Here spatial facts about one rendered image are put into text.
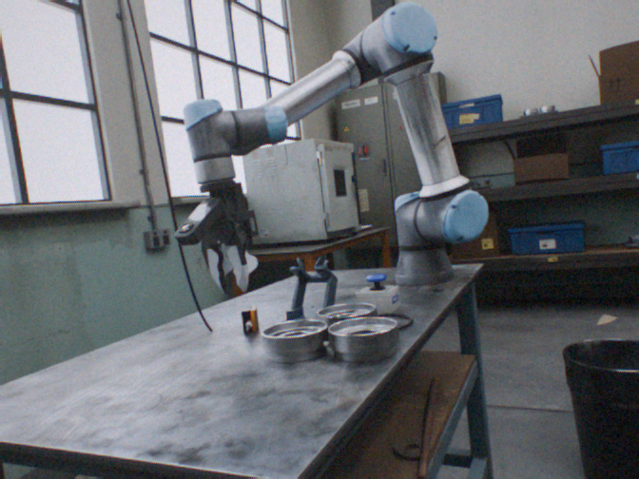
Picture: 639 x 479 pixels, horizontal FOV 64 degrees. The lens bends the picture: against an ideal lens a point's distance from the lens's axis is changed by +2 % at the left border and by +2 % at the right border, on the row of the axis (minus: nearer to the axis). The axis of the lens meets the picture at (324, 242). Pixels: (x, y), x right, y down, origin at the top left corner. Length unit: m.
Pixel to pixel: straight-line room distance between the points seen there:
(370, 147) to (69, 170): 2.88
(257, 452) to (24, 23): 2.41
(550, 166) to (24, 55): 3.39
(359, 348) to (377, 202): 4.06
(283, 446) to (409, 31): 0.87
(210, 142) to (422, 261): 0.61
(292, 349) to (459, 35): 4.41
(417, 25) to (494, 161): 3.67
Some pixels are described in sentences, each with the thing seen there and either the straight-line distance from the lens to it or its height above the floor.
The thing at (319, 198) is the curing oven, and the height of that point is 1.07.
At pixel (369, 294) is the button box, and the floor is 0.84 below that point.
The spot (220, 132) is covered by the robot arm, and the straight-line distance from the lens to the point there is 0.98.
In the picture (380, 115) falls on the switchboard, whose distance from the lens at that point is 4.78.
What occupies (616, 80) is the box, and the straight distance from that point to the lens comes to 4.30.
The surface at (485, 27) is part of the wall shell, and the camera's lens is 4.97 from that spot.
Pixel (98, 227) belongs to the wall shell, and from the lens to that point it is 2.60.
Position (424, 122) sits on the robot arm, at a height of 1.18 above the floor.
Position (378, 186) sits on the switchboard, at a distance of 4.75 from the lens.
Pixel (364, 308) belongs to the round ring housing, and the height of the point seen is 0.83.
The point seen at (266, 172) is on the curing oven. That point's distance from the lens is 3.27.
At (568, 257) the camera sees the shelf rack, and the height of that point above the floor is 0.44.
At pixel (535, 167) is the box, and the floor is 1.12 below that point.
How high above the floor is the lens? 1.03
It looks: 4 degrees down
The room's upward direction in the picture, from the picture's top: 6 degrees counter-clockwise
